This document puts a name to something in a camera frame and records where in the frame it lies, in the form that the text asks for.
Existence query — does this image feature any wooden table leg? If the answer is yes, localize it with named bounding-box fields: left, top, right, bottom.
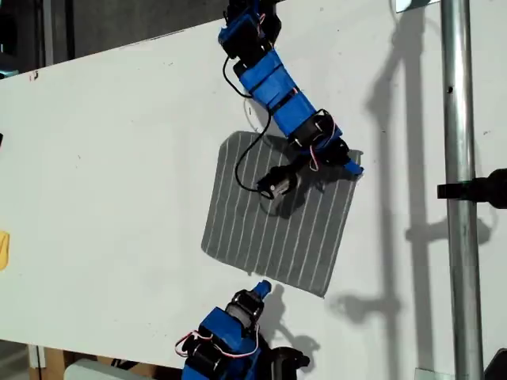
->
left=43, top=348, right=67, bottom=380

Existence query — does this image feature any yellow object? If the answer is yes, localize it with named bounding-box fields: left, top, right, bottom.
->
left=0, top=230, right=11, bottom=272

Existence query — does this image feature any black clamp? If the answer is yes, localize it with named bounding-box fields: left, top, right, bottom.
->
left=436, top=168, right=507, bottom=210

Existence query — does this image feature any black camera stalk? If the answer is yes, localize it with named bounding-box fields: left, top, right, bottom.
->
left=292, top=154, right=320, bottom=173

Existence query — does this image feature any steel post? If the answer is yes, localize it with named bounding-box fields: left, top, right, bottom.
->
left=439, top=0, right=485, bottom=380

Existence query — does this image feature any black camera cable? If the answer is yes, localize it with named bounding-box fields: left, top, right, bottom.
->
left=222, top=57, right=274, bottom=193

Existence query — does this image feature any black round object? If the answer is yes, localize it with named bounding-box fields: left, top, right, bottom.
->
left=483, top=348, right=507, bottom=380

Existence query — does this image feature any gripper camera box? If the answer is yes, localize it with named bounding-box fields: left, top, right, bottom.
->
left=256, top=165, right=297, bottom=200
left=273, top=347, right=311, bottom=380

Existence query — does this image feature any red white servo wire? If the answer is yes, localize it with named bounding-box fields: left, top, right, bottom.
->
left=174, top=329, right=262, bottom=359
left=307, top=118, right=338, bottom=173

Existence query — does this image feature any grey striped towel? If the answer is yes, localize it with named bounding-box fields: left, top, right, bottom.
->
left=200, top=130, right=364, bottom=300

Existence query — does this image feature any white box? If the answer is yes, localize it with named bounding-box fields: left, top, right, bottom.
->
left=63, top=358, right=159, bottom=380

